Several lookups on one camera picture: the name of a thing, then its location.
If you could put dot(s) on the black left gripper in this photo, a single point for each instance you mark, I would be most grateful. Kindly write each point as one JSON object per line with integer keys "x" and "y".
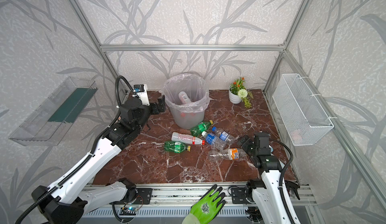
{"x": 160, "y": 105}

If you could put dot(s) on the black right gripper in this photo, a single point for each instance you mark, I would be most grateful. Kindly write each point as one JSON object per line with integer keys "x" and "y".
{"x": 247, "y": 142}

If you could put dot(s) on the clear bottle orange label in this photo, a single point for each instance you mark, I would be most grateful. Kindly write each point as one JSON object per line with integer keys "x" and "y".
{"x": 227, "y": 154}

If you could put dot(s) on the white bottle red cap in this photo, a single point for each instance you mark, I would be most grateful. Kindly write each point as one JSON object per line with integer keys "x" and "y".
{"x": 184, "y": 98}

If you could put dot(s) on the clear bottle large blue label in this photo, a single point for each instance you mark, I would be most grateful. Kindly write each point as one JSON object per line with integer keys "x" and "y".
{"x": 215, "y": 142}

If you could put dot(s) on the clear bottle red white label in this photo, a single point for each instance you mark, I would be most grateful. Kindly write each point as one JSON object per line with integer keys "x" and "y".
{"x": 187, "y": 139}

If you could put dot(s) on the green bottle yellow cap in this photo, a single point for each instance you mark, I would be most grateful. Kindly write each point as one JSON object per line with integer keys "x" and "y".
{"x": 176, "y": 147}
{"x": 201, "y": 127}

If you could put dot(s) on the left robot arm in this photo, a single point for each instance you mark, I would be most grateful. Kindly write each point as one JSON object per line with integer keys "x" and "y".
{"x": 64, "y": 201}

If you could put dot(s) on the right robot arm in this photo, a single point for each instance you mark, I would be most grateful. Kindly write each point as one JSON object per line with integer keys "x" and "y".
{"x": 269, "y": 193}

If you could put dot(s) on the grey mesh waste bin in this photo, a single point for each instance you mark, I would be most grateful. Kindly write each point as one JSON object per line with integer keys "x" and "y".
{"x": 187, "y": 120}

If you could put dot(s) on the translucent pink bin liner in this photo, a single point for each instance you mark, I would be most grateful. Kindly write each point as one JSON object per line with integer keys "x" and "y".
{"x": 187, "y": 93}

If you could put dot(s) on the clear bottle small blue label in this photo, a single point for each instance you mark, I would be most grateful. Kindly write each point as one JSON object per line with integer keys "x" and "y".
{"x": 223, "y": 135}

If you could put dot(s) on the white pot with flowers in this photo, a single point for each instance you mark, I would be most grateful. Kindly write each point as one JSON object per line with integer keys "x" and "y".
{"x": 238, "y": 93}

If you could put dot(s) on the red spray bottle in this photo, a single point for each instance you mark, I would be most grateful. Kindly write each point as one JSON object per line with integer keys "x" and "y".
{"x": 292, "y": 186}

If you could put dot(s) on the green and black work glove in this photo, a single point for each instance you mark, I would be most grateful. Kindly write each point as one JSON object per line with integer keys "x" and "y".
{"x": 207, "y": 208}

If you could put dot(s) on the right wiring board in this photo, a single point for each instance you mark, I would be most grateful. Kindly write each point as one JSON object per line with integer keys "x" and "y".
{"x": 253, "y": 214}

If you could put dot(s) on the left green circuit board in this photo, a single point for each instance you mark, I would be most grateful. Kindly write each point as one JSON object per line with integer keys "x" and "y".
{"x": 129, "y": 210}

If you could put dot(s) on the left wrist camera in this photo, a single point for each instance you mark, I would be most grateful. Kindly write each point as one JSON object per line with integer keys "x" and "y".
{"x": 140, "y": 91}

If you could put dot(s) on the white wire mesh basket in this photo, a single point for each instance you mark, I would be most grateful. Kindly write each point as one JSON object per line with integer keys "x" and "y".
{"x": 302, "y": 114}

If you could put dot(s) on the aluminium cage frame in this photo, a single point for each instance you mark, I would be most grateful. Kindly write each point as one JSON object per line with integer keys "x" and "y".
{"x": 357, "y": 157}

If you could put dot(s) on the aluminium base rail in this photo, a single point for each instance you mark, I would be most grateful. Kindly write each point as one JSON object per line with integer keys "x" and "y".
{"x": 186, "y": 194}

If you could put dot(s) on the clear acrylic wall shelf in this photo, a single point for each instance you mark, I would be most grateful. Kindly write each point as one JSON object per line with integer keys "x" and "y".
{"x": 50, "y": 122}

